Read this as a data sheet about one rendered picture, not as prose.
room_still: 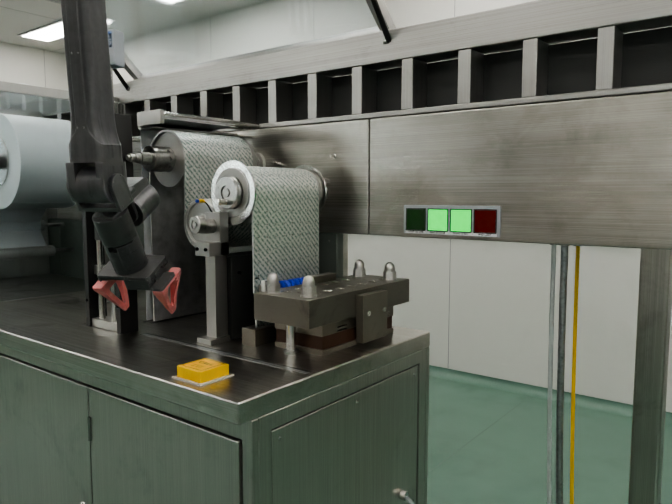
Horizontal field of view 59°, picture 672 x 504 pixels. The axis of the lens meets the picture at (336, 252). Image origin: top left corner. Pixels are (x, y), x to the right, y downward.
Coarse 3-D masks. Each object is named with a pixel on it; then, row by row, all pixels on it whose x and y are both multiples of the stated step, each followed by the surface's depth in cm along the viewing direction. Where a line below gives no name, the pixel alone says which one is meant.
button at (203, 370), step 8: (200, 360) 116; (208, 360) 116; (184, 368) 111; (192, 368) 111; (200, 368) 111; (208, 368) 111; (216, 368) 112; (224, 368) 113; (184, 376) 111; (192, 376) 110; (200, 376) 109; (208, 376) 110; (216, 376) 112
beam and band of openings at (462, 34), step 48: (576, 0) 121; (624, 0) 115; (336, 48) 158; (384, 48) 149; (432, 48) 141; (480, 48) 135; (528, 48) 127; (576, 48) 128; (624, 48) 123; (144, 96) 210; (192, 96) 202; (240, 96) 182; (288, 96) 177; (336, 96) 168; (384, 96) 158; (432, 96) 150; (480, 96) 141; (528, 96) 128; (576, 96) 122
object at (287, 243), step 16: (256, 224) 136; (272, 224) 140; (288, 224) 145; (304, 224) 149; (256, 240) 136; (272, 240) 140; (288, 240) 145; (304, 240) 150; (256, 256) 137; (272, 256) 141; (288, 256) 145; (304, 256) 150; (256, 272) 137; (288, 272) 146; (304, 272) 150; (256, 288) 137
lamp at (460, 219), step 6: (456, 210) 139; (462, 210) 138; (468, 210) 137; (456, 216) 139; (462, 216) 138; (468, 216) 137; (456, 222) 139; (462, 222) 138; (468, 222) 137; (456, 228) 139; (462, 228) 138; (468, 228) 138
